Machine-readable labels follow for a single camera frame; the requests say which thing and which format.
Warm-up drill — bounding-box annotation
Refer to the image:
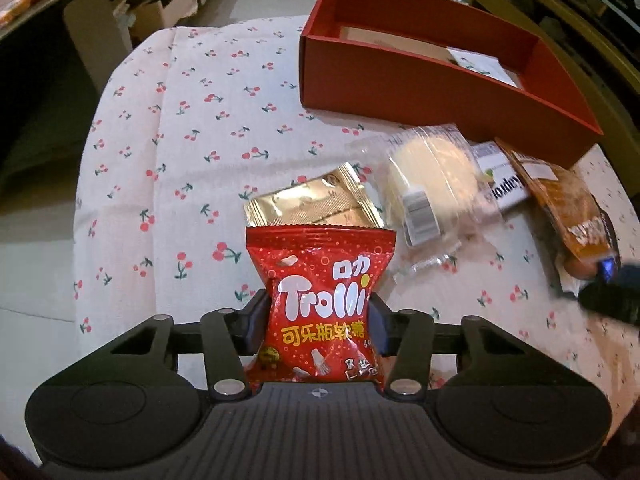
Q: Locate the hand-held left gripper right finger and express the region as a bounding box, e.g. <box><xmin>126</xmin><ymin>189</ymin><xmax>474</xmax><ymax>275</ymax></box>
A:
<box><xmin>369</xmin><ymin>294</ymin><xmax>533</xmax><ymax>402</ymax></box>

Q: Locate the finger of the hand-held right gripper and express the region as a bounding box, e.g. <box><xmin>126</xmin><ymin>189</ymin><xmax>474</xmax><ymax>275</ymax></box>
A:
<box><xmin>577</xmin><ymin>259</ymin><xmax>640</xmax><ymax>327</ymax></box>

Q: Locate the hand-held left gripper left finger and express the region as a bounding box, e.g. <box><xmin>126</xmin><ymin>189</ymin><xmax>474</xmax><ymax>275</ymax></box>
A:
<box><xmin>107</xmin><ymin>289</ymin><xmax>273</xmax><ymax>401</ymax></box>

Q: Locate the red gummy candy packet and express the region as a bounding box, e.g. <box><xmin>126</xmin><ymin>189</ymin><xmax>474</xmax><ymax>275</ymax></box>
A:
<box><xmin>245</xmin><ymin>225</ymin><xmax>398</xmax><ymax>395</ymax></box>

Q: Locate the orange-brown snack packet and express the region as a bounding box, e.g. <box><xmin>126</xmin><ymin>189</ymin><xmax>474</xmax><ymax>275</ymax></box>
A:
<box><xmin>494</xmin><ymin>137</ymin><xmax>621</xmax><ymax>281</ymax></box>

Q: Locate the gold foil snack packet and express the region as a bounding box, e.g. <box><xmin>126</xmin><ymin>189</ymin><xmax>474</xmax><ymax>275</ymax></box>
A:
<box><xmin>243</xmin><ymin>161</ymin><xmax>386</xmax><ymax>231</ymax></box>

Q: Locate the clear-wrapped round cake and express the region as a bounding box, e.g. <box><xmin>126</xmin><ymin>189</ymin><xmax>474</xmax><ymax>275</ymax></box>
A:
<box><xmin>348</xmin><ymin>122</ymin><xmax>506</xmax><ymax>282</ymax></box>

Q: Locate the white wafer bar packet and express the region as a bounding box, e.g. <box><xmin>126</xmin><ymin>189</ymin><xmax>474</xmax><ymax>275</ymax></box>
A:
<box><xmin>470</xmin><ymin>141</ymin><xmax>529</xmax><ymax>211</ymax></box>

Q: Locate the red cardboard box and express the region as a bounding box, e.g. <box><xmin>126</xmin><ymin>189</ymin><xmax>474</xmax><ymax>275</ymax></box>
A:
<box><xmin>299</xmin><ymin>0</ymin><xmax>605</xmax><ymax>168</ymax></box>

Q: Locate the cherry-print tablecloth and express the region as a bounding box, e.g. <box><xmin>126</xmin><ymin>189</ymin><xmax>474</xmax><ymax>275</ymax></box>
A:
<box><xmin>72</xmin><ymin>14</ymin><xmax>640</xmax><ymax>403</ymax></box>

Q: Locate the wooden television cabinet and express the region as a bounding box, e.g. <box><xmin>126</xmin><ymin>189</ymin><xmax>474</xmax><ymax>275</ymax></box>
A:
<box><xmin>470</xmin><ymin>0</ymin><xmax>640</xmax><ymax>161</ymax></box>

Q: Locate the white printed card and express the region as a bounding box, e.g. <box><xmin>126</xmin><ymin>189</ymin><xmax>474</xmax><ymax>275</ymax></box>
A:
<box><xmin>446</xmin><ymin>46</ymin><xmax>517</xmax><ymax>86</ymax></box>

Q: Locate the open cardboard box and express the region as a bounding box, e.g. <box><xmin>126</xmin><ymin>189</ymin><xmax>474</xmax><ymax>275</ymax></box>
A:
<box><xmin>125</xmin><ymin>0</ymin><xmax>197</xmax><ymax>42</ymax></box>

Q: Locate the flat cardboard panel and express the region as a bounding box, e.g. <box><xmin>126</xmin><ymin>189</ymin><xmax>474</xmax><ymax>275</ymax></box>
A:
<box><xmin>62</xmin><ymin>0</ymin><xmax>135</xmax><ymax>92</ymax></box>

